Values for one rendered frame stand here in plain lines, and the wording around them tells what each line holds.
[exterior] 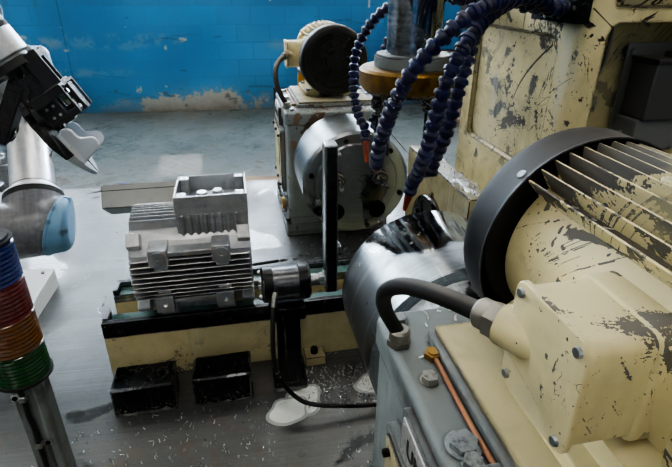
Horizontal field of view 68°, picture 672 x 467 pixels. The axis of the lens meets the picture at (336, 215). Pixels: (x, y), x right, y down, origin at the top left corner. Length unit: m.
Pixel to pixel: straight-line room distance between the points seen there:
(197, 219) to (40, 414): 0.35
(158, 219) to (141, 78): 5.71
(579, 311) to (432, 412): 0.18
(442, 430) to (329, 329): 0.60
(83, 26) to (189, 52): 1.16
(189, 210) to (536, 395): 0.66
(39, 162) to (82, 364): 0.43
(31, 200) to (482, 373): 0.94
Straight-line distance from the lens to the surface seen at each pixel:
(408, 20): 0.84
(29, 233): 1.14
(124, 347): 0.99
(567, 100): 0.83
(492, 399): 0.43
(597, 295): 0.31
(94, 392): 1.03
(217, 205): 0.85
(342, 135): 1.11
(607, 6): 0.83
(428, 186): 1.00
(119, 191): 1.12
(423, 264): 0.62
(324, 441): 0.87
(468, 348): 0.47
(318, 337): 0.99
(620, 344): 0.28
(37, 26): 6.78
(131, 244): 0.87
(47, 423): 0.78
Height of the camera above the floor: 1.47
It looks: 25 degrees down
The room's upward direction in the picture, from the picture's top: straight up
